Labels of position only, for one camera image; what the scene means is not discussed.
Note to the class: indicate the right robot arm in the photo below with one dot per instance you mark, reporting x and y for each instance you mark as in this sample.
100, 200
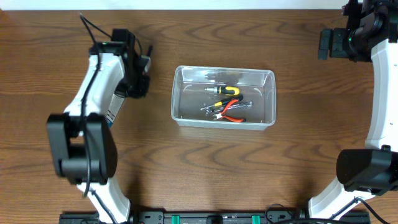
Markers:
370, 35

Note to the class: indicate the silver combination wrench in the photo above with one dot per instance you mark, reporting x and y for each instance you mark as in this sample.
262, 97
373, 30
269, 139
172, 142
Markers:
220, 109

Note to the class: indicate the slim black yellow screwdriver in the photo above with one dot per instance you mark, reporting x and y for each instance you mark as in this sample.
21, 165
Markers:
223, 102

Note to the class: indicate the red handled pliers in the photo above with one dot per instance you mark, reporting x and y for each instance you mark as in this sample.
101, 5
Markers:
225, 114

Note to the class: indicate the small black handled hammer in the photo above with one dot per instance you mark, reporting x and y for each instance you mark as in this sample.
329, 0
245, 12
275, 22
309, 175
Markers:
149, 52

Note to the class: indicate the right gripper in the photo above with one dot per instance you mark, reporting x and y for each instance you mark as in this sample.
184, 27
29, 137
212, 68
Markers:
338, 48

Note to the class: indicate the clear plastic storage container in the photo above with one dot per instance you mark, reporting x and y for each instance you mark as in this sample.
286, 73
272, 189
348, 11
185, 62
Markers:
188, 96

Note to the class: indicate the blue white screwdriver box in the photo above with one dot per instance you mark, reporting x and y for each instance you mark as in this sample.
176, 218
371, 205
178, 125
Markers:
114, 108

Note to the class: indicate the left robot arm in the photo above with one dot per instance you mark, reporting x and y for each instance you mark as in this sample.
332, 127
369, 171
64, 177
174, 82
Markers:
83, 149

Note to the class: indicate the black mounting rail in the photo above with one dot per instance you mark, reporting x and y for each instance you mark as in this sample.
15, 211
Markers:
212, 218

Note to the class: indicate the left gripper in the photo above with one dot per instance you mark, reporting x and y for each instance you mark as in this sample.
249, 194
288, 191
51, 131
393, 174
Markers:
140, 89

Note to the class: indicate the stubby yellow black screwdriver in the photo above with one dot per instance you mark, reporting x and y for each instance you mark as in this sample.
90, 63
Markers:
226, 90

